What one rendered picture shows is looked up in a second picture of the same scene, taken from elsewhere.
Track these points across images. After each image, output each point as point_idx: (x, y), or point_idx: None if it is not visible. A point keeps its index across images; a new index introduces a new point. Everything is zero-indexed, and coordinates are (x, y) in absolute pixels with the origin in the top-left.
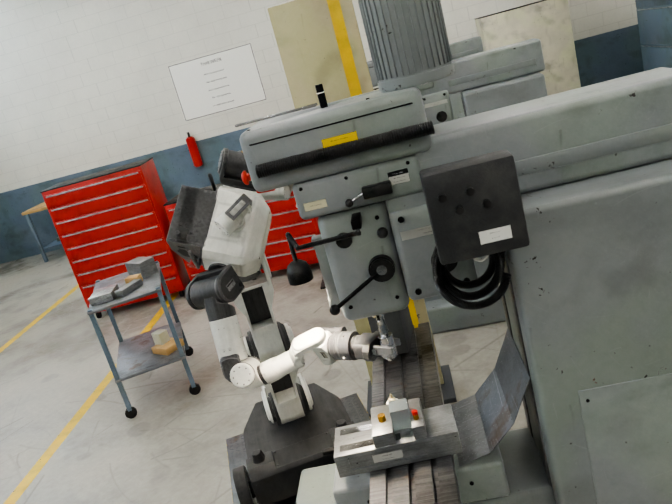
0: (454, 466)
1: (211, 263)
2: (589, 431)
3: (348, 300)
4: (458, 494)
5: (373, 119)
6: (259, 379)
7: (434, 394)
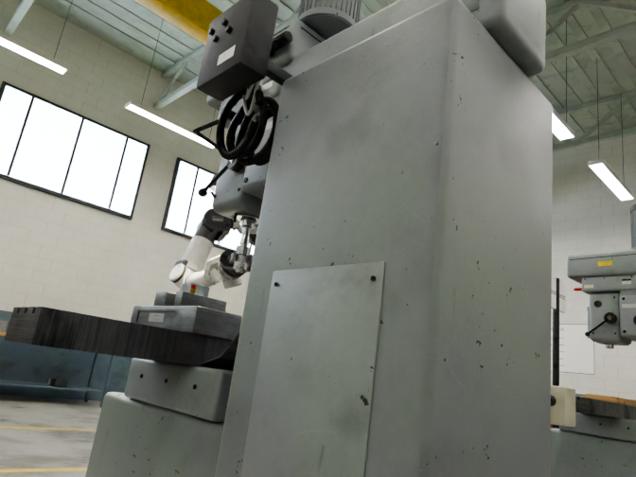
0: (185, 351)
1: None
2: (267, 329)
3: (209, 184)
4: (129, 326)
5: None
6: (183, 280)
7: None
